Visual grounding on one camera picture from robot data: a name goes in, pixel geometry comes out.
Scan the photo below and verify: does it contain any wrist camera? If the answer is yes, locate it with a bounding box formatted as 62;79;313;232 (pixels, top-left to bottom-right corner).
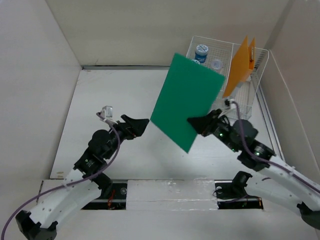
96;105;116;125
224;98;237;111

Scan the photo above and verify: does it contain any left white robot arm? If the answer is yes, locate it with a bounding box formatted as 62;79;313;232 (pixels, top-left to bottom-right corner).
15;112;149;240

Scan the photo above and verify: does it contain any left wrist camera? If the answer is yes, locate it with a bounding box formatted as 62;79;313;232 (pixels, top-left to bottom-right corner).
96;105;116;125

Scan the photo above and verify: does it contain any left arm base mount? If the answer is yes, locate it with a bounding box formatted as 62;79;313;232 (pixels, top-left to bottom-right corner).
82;173;128;210

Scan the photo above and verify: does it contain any green notebook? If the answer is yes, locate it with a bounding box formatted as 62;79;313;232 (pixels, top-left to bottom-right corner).
150;53;225;153

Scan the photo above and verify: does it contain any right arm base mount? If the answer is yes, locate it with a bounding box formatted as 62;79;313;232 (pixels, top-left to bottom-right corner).
212;171;264;210

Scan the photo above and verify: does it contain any blue tape roll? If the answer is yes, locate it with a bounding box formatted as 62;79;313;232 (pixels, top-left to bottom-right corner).
192;59;201;65
194;44;209;64

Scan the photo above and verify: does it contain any orange notebook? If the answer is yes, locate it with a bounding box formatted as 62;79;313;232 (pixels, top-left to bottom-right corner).
223;36;256;99

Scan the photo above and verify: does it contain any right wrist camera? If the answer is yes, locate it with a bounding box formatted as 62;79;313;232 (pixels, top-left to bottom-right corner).
224;98;237;111

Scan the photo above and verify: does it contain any small clear tape roll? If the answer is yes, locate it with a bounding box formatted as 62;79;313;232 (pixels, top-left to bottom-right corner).
210;59;224;73

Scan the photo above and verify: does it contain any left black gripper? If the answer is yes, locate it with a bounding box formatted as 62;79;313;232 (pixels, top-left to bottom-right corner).
104;114;149;159

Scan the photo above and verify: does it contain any white wire rack organizer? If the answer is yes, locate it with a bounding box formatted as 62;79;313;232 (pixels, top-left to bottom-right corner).
186;36;269;120

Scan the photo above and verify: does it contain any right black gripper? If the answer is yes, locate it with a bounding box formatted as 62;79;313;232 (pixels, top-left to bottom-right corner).
186;108;240;153

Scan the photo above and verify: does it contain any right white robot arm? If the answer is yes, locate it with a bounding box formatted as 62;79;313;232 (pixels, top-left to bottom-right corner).
187;109;320;229

